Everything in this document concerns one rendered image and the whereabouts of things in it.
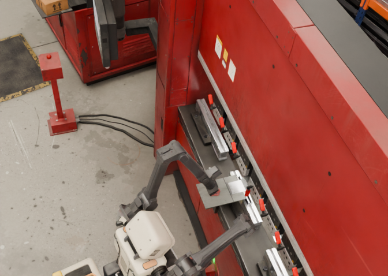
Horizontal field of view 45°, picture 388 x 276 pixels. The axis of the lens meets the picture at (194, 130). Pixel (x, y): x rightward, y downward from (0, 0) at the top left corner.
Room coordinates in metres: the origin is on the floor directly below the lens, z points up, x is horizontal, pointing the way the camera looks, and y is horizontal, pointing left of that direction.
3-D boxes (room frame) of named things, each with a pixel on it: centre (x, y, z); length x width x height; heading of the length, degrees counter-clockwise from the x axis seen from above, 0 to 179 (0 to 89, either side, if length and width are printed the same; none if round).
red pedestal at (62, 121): (2.77, 1.22, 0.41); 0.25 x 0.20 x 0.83; 114
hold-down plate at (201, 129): (2.20, -0.05, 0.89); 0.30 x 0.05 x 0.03; 24
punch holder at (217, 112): (2.06, -0.17, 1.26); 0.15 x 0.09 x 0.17; 24
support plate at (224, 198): (1.61, -0.21, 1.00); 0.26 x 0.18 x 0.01; 114
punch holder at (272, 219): (1.33, -0.50, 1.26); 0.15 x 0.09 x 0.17; 24
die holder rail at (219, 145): (2.17, -0.12, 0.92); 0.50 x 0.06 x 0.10; 24
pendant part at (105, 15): (2.54, 0.68, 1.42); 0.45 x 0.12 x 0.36; 20
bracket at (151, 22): (2.74, 0.44, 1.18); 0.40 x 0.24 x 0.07; 24
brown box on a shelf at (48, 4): (3.26, 1.33, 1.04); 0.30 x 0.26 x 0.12; 36
